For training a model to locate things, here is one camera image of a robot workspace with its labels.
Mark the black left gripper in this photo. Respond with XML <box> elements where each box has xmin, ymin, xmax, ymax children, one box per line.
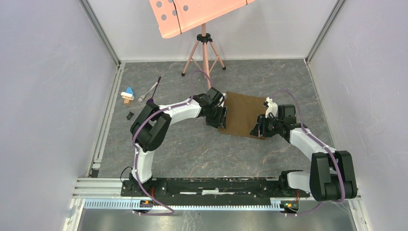
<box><xmin>205</xmin><ymin>104</ymin><xmax>228</xmax><ymax>130</ymax></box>

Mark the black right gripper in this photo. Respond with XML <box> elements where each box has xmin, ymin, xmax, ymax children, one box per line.
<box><xmin>249</xmin><ymin>114</ymin><xmax>283</xmax><ymax>138</ymax></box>

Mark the brown cloth napkin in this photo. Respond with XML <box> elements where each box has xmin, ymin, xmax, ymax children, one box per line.
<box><xmin>218</xmin><ymin>91</ymin><xmax>266</xmax><ymax>139</ymax></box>

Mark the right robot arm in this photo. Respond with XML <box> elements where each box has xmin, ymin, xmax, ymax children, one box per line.
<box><xmin>250</xmin><ymin>99</ymin><xmax>358</xmax><ymax>202</ymax></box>

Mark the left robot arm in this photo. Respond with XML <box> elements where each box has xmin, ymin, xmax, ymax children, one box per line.
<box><xmin>129</xmin><ymin>87</ymin><xmax>227</xmax><ymax>196</ymax></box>

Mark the purple plastic spoon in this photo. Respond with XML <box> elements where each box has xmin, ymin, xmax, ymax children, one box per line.
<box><xmin>147</xmin><ymin>76</ymin><xmax>162</xmax><ymax>103</ymax></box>

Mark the clear plastic fork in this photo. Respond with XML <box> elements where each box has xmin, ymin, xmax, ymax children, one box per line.
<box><xmin>138</xmin><ymin>81</ymin><xmax>158</xmax><ymax>103</ymax></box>

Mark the small black clip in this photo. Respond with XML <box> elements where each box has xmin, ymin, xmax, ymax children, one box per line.
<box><xmin>126</xmin><ymin>112</ymin><xmax>134</xmax><ymax>120</ymax></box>

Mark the blue and wood toy block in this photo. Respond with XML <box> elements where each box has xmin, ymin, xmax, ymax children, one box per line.
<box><xmin>120</xmin><ymin>87</ymin><xmax>134</xmax><ymax>105</ymax></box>

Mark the pink music stand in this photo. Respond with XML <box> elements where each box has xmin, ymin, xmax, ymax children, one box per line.
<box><xmin>149</xmin><ymin>0</ymin><xmax>252</xmax><ymax>76</ymax></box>

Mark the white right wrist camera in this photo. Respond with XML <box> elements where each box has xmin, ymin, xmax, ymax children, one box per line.
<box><xmin>263</xmin><ymin>97</ymin><xmax>278</xmax><ymax>118</ymax></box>

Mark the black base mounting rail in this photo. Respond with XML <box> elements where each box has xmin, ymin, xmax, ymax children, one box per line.
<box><xmin>121</xmin><ymin>177</ymin><xmax>310</xmax><ymax>206</ymax></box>

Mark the white toothed cable strip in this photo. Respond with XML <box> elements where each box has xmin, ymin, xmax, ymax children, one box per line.
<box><xmin>84</xmin><ymin>199</ymin><xmax>296</xmax><ymax>212</ymax></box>

